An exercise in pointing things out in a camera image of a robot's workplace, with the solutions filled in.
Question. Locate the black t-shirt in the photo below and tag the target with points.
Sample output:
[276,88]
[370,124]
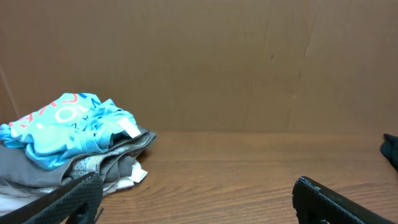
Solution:
[389,149]

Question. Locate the light blue t-shirt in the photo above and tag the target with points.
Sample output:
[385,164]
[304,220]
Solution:
[72,125]

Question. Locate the folded beige garment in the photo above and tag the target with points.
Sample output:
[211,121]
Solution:
[86,190]

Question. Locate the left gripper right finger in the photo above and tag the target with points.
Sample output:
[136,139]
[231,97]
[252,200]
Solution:
[315,203]

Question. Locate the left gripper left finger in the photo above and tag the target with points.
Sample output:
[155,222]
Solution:
[80,214]

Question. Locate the folded grey garment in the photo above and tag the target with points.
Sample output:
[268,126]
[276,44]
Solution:
[20,177]

